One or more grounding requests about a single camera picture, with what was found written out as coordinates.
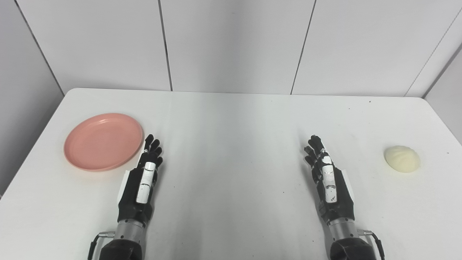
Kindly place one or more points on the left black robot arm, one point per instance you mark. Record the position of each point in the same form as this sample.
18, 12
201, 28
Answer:
124, 240

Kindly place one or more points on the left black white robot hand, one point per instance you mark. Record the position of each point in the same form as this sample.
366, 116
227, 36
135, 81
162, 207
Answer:
135, 195

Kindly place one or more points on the pink round plate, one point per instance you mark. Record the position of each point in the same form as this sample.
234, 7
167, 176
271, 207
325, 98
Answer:
103, 141

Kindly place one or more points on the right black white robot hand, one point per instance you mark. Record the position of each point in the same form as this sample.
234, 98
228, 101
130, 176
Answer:
334, 195

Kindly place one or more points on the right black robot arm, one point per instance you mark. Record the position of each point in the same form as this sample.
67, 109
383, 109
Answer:
346, 242

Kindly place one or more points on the white steamed bun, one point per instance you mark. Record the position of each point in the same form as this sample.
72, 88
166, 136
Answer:
402, 159

